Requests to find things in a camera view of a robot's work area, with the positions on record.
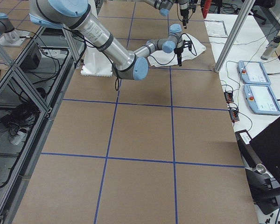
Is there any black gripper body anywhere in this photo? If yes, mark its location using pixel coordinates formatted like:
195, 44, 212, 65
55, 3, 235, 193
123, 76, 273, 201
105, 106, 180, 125
174, 40, 193, 54
179, 0, 197, 20

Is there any white long-sleeve printed shirt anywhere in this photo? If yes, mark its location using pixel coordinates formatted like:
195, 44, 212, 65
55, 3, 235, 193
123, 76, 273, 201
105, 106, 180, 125
147, 33, 206, 67

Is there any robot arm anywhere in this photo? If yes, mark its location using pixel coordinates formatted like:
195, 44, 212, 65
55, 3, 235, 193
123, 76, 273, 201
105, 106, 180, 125
29, 0, 192, 80
143, 0, 198, 29

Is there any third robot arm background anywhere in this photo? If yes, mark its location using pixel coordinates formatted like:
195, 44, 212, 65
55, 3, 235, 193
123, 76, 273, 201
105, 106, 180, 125
0, 13, 25, 47

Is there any upper teach pendant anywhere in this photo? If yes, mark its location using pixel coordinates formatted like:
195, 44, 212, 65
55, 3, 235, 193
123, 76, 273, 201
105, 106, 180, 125
237, 60, 271, 85

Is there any teach pendant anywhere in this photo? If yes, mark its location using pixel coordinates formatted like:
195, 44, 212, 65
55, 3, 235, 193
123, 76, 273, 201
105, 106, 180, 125
237, 60, 271, 85
244, 84, 280, 115

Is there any lower teach pendant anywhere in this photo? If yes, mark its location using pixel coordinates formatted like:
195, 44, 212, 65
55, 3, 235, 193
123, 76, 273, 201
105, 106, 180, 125
244, 84, 280, 115

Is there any grey water bottle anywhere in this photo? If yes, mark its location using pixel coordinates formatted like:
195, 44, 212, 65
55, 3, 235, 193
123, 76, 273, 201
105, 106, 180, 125
260, 35, 280, 60

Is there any black laptop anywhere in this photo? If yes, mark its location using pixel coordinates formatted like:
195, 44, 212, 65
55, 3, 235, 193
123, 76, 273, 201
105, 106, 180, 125
250, 117, 280, 181

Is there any black power adapter box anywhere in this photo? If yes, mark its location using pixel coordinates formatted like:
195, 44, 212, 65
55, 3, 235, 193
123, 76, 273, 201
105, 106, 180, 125
20, 45, 42, 70

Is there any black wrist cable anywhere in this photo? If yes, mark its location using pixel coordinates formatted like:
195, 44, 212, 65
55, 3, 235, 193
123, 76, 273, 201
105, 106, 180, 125
148, 33, 199, 66

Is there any aluminium frame post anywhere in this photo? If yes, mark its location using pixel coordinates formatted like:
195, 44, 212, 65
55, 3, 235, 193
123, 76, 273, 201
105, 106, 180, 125
214, 0, 255, 73

